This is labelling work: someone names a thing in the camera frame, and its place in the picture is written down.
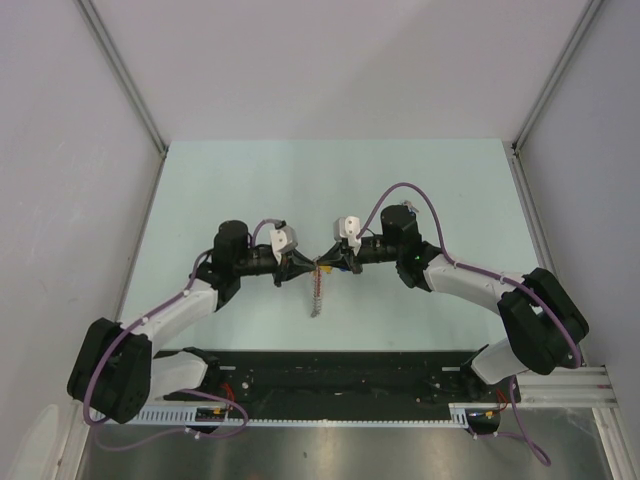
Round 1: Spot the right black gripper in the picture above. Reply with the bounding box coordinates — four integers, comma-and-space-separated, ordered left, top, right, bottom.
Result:
318, 235, 402, 275

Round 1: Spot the red tag key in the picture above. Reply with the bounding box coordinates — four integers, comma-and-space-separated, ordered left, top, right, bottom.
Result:
313, 269, 322, 298

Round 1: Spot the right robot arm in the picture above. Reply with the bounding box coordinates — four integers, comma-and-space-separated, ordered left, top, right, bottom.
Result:
317, 205, 589, 401

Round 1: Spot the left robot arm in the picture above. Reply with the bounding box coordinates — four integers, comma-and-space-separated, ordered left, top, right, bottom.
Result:
67, 220, 315, 426

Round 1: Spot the dark blue tag key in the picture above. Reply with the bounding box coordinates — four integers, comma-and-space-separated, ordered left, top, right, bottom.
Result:
401, 200, 419, 214

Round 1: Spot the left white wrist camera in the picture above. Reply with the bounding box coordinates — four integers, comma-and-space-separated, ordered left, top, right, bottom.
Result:
269, 221, 298, 265

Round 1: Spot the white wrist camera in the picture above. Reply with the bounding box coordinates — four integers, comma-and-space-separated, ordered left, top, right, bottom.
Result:
269, 221, 298, 265
333, 216, 362, 254

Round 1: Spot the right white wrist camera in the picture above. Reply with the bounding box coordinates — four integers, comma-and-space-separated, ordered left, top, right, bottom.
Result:
333, 216, 362, 254

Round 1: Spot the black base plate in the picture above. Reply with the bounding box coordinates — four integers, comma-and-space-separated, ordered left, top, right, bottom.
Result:
190, 348, 520, 424

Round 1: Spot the white cable duct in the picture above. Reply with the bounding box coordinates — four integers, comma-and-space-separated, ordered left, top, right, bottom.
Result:
128, 405, 469, 429

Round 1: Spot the right side aluminium rail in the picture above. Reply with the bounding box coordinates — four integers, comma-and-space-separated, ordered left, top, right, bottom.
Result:
507, 143, 584, 354

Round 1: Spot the aluminium frame rail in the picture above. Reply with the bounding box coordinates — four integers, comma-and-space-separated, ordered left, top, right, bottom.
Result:
74, 364, 614, 416

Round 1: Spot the left aluminium corner post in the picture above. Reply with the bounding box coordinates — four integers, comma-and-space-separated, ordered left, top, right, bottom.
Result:
74, 0, 168, 159

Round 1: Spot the aluminium corner post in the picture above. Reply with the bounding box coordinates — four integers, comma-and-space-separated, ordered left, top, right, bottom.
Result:
74, 0, 168, 159
510, 0, 608, 153

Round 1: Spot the right aluminium corner post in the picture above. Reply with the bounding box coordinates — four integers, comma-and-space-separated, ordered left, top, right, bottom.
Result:
510, 0, 608, 153

